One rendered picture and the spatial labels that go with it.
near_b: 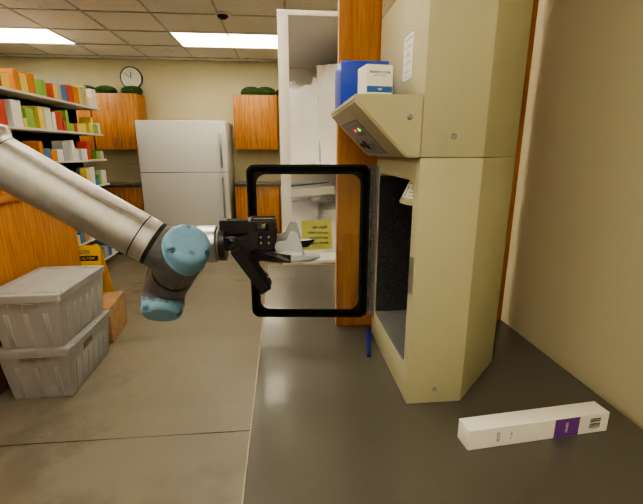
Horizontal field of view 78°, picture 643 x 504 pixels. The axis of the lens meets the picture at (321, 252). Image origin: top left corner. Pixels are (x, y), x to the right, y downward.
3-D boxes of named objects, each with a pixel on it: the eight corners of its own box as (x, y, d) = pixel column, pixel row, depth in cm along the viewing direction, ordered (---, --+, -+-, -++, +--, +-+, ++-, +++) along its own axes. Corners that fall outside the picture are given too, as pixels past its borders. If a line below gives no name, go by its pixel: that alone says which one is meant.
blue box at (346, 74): (377, 111, 94) (378, 70, 91) (388, 107, 84) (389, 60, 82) (334, 111, 93) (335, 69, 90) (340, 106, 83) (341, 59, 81)
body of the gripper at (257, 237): (278, 221, 78) (215, 222, 77) (279, 263, 81) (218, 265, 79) (278, 215, 86) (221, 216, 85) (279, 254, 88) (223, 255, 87)
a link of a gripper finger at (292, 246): (311, 235, 74) (271, 230, 78) (312, 266, 75) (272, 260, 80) (320, 232, 76) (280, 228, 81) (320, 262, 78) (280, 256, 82)
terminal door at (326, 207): (366, 317, 107) (371, 164, 97) (252, 317, 107) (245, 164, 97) (366, 316, 108) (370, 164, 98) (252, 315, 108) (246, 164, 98)
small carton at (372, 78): (381, 103, 78) (382, 70, 76) (392, 100, 73) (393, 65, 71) (357, 103, 76) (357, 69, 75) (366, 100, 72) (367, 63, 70)
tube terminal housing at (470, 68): (459, 328, 112) (487, 22, 93) (527, 397, 81) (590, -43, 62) (370, 332, 110) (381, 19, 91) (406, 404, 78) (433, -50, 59)
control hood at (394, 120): (376, 155, 98) (378, 112, 96) (421, 158, 67) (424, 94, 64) (330, 155, 97) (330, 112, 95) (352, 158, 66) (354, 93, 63)
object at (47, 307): (112, 308, 285) (106, 264, 277) (68, 349, 227) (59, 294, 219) (50, 310, 281) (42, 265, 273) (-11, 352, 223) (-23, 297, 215)
